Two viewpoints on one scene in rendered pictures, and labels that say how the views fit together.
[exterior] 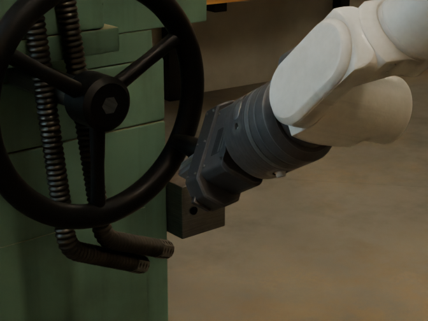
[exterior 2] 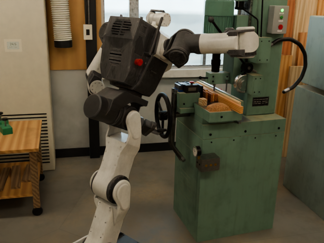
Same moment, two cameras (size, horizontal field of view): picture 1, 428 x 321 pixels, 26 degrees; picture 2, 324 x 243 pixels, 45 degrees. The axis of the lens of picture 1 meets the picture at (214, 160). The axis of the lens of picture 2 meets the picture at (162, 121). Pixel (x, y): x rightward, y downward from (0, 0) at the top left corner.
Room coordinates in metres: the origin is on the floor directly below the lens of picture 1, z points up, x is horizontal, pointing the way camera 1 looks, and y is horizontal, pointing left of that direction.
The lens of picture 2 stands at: (1.77, -2.05, 1.51)
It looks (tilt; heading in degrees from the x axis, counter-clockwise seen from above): 18 degrees down; 110
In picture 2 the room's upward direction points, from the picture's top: 1 degrees clockwise
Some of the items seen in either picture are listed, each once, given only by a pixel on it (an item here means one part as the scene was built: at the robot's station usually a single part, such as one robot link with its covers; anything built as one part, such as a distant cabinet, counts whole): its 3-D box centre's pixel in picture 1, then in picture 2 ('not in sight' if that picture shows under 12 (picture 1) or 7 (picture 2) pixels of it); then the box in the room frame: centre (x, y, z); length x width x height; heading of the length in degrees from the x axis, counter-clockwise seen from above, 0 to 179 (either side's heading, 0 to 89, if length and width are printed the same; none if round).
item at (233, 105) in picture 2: not in sight; (215, 96); (1.25, 0.32, 0.92); 0.67 x 0.02 x 0.04; 129
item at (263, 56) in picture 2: not in sight; (260, 49); (1.50, 0.36, 1.23); 0.09 x 0.08 x 0.15; 39
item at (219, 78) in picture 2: not in sight; (217, 78); (1.25, 0.35, 1.03); 0.14 x 0.07 x 0.09; 39
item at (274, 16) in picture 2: not in sight; (277, 19); (1.57, 0.44, 1.40); 0.10 x 0.06 x 0.16; 39
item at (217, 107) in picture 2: not in sight; (218, 106); (1.32, 0.10, 0.92); 0.14 x 0.09 x 0.04; 39
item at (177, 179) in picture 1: (180, 195); (207, 162); (1.29, 0.05, 0.58); 0.12 x 0.08 x 0.08; 39
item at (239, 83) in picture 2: not in sight; (242, 83); (1.42, 0.33, 1.02); 0.12 x 0.03 x 0.12; 39
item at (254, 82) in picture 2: not in sight; (253, 83); (1.48, 0.34, 1.02); 0.09 x 0.07 x 0.12; 129
